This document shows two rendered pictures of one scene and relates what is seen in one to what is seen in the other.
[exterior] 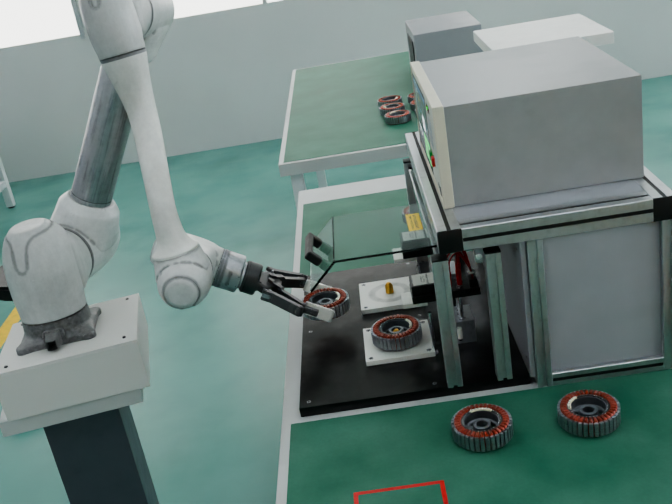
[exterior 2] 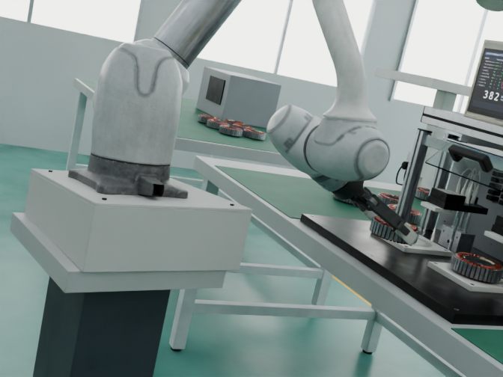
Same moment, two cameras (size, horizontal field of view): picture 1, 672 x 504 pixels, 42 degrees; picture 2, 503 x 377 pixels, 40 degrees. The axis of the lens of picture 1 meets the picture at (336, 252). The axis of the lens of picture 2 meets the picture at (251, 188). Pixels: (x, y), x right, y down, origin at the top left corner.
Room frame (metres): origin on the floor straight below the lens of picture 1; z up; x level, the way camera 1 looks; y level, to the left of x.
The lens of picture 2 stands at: (0.62, 1.10, 1.16)
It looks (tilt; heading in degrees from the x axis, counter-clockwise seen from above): 11 degrees down; 331
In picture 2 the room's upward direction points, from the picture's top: 13 degrees clockwise
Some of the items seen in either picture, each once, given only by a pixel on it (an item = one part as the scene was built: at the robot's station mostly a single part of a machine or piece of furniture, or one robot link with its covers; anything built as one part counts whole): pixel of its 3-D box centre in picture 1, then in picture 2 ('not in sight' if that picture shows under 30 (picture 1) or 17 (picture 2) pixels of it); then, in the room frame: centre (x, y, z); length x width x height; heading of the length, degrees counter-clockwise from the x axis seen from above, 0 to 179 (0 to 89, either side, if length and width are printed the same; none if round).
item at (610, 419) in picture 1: (588, 412); not in sight; (1.32, -0.41, 0.77); 0.11 x 0.11 x 0.04
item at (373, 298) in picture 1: (390, 294); (411, 241); (1.93, -0.11, 0.78); 0.15 x 0.15 x 0.01; 87
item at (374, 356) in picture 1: (397, 342); (474, 277); (1.69, -0.10, 0.78); 0.15 x 0.15 x 0.01; 87
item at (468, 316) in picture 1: (461, 323); not in sight; (1.68, -0.25, 0.80); 0.08 x 0.05 x 0.06; 177
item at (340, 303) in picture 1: (325, 303); (394, 230); (1.83, 0.04, 0.83); 0.11 x 0.11 x 0.04
